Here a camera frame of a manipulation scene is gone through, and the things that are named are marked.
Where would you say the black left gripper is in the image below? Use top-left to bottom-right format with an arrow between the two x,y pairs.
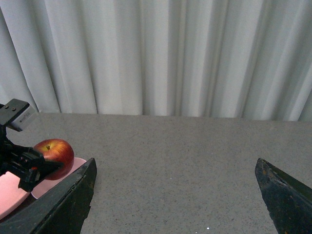
0,125 -> 63,192

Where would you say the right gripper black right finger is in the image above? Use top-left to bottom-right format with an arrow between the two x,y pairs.
255,158 -> 312,234

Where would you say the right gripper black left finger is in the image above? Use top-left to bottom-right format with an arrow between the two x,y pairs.
0,158 -> 97,234

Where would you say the red apple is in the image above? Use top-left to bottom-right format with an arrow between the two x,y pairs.
34,138 -> 74,180

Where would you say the pink plate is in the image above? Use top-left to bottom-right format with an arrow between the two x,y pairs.
31,157 -> 86,199

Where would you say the white curtain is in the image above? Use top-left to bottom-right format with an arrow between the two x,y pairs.
0,0 -> 312,121

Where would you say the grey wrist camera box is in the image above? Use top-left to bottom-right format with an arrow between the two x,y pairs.
0,98 -> 36,132

